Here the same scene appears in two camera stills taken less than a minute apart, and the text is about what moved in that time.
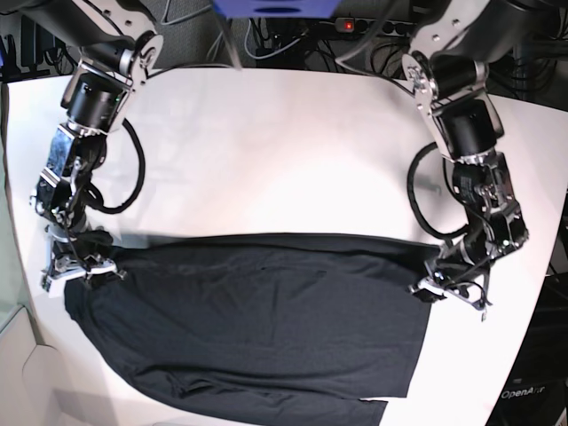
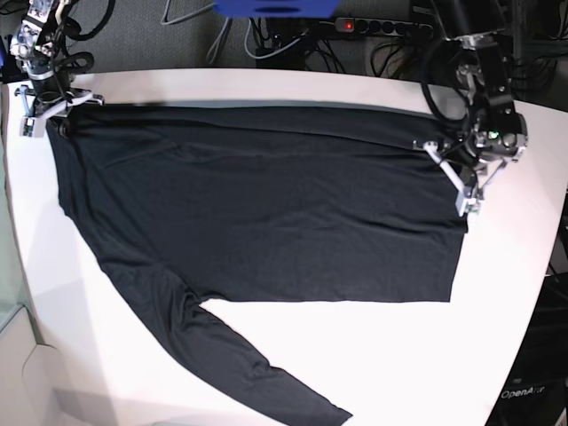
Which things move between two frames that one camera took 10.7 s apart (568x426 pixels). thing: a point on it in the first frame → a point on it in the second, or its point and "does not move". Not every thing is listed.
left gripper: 66,264 → 45,102
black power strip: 382,27 does not move
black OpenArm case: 534,391 does not move
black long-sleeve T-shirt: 262,328 → 192,203
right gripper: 463,281 → 468,171
